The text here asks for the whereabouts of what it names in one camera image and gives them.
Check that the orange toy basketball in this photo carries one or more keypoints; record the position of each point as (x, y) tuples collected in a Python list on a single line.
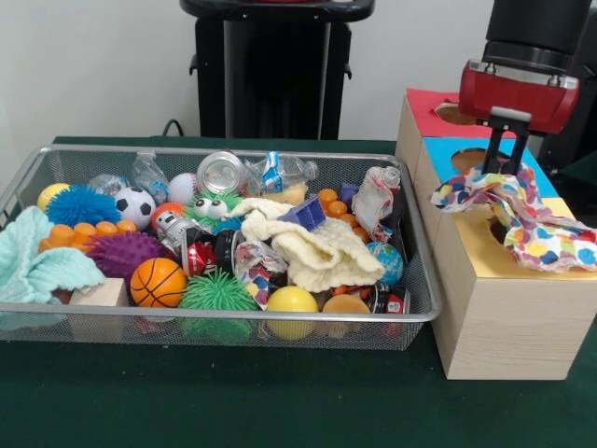
[(158, 282)]

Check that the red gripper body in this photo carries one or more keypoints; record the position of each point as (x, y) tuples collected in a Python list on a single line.
[(517, 98)]

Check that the smooth yellow ball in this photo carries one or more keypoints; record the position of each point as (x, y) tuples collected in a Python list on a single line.
[(293, 301)]

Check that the small soccer ball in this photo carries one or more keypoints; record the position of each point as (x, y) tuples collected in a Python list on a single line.
[(135, 203)]

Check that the mint green cloth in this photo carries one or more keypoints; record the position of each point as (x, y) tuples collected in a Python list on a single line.
[(28, 261)]

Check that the blue spiky rubber ball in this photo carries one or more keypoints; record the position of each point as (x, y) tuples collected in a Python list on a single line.
[(81, 205)]

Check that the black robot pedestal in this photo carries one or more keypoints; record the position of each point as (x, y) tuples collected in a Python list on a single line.
[(275, 74)]

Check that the blue globe ball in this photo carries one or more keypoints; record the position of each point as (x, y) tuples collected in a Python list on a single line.
[(389, 263)]

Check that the purple spiky ball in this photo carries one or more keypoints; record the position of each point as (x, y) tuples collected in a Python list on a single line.
[(123, 252)]

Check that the wooden box with three holes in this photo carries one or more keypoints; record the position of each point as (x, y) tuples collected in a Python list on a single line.
[(513, 326)]

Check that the purple toy block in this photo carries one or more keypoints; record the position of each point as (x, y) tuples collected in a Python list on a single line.
[(305, 214)]

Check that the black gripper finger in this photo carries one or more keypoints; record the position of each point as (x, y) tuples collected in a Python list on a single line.
[(518, 154), (494, 151)]

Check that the cream knitted cloth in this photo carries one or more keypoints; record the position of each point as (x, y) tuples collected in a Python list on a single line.
[(322, 256)]

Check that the dark green tablecloth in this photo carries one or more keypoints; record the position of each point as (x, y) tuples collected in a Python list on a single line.
[(583, 175), (280, 401)]

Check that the green spiky rubber ball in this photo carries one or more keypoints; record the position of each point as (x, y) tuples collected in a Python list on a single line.
[(217, 294)]

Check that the colourful dotted cloth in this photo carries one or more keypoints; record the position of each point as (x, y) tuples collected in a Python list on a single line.
[(536, 242)]

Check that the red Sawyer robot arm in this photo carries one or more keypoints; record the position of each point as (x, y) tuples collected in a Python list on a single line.
[(536, 23)]

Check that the silver mesh bin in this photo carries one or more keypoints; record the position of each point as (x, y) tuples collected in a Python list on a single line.
[(140, 333)]

